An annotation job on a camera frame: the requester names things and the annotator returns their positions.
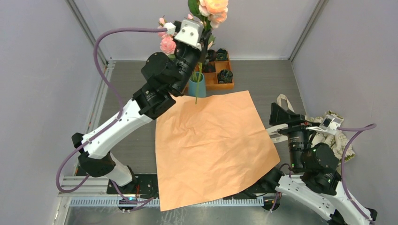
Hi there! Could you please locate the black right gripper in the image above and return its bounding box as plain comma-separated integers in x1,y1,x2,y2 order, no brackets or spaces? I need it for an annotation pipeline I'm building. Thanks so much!
267,101,319,168

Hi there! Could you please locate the cream printed ribbon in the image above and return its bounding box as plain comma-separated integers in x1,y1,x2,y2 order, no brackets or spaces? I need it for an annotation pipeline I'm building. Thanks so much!
266,94,307,144

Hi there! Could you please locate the green and peach wrapping paper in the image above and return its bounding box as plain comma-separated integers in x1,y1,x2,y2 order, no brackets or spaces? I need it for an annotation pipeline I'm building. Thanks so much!
155,90,280,211

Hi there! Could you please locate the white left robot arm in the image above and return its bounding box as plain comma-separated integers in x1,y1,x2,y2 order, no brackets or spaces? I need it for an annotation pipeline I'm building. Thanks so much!
72,19,212,194

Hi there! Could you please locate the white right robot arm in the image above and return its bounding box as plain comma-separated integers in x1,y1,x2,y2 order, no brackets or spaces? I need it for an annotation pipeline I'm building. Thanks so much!
259,103,377,225

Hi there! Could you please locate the teal cylindrical vase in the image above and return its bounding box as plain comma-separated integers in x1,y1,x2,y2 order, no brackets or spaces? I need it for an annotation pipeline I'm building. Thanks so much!
187,72,207,98

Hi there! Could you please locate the dark rolled cloth middle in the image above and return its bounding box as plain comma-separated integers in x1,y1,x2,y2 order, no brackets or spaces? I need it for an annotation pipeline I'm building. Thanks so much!
202,62,216,73

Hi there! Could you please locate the dark rolled cloth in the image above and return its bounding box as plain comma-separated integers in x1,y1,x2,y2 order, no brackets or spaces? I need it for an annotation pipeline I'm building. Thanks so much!
206,49,217,62
215,48,229,61
217,69,233,84
202,62,216,73

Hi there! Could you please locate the dark rolled cloth back left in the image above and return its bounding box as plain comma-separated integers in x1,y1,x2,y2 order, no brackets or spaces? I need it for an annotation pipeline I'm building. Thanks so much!
206,49,217,62

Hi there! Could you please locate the dark rolled cloth back right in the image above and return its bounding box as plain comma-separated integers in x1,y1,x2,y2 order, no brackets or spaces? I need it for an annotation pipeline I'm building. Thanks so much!
215,48,229,61

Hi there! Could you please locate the orange wooden compartment tray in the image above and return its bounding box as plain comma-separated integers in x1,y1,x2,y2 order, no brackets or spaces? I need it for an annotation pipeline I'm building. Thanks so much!
201,48,235,90

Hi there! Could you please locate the dark rolled cloth front right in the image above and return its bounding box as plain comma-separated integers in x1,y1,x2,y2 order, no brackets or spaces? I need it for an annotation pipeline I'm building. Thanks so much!
217,69,233,84

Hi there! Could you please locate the cream green printed cloth bag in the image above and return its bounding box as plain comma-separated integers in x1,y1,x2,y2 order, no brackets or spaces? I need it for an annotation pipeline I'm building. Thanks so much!
306,111,349,164

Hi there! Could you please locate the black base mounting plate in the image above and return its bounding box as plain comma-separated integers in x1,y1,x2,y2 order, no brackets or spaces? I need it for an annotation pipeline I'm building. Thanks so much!
119,174,276,200

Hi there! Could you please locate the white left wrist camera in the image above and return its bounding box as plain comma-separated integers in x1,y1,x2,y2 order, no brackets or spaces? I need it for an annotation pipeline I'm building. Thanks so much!
163,19,204,51

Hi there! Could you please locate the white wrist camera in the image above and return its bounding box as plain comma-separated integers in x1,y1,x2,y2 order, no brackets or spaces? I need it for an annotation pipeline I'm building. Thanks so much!
306,114,344,135
163,19,204,51

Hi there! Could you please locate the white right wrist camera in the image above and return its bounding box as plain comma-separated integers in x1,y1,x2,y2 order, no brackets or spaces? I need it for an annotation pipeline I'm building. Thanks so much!
306,114,344,135

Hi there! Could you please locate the aluminium frame rail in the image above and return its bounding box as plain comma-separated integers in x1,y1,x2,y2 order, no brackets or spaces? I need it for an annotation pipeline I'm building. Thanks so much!
60,177,264,207

